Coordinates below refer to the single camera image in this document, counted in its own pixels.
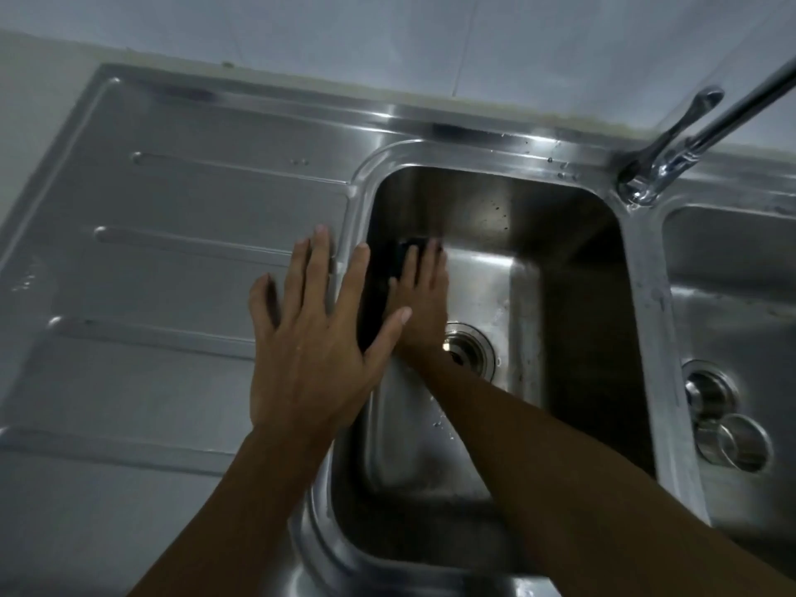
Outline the person's left hand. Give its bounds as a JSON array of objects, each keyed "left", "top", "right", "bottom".
[{"left": 248, "top": 226, "right": 413, "bottom": 443}]

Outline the person's right hand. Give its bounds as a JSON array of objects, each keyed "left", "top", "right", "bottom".
[{"left": 382, "top": 237, "right": 451, "bottom": 366}]

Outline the black sponge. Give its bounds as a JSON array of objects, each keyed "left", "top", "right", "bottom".
[{"left": 387, "top": 235, "right": 431, "bottom": 286}]

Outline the person's right forearm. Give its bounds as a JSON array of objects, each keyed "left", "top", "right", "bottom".
[{"left": 407, "top": 349, "right": 796, "bottom": 597}]

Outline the person's left forearm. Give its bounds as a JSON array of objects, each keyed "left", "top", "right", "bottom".
[{"left": 126, "top": 422, "right": 357, "bottom": 597}]

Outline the round steel drain strainer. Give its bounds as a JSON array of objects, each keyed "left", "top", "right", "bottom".
[{"left": 442, "top": 321, "right": 499, "bottom": 384}]

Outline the stainless steel double sink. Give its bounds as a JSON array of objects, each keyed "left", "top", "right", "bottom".
[{"left": 0, "top": 62, "right": 796, "bottom": 597}]

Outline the chrome faucet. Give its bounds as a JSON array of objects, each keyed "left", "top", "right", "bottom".
[{"left": 616, "top": 56, "right": 796, "bottom": 209}]

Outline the round steel sink plug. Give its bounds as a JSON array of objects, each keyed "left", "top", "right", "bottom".
[{"left": 695, "top": 413, "right": 774, "bottom": 474}]

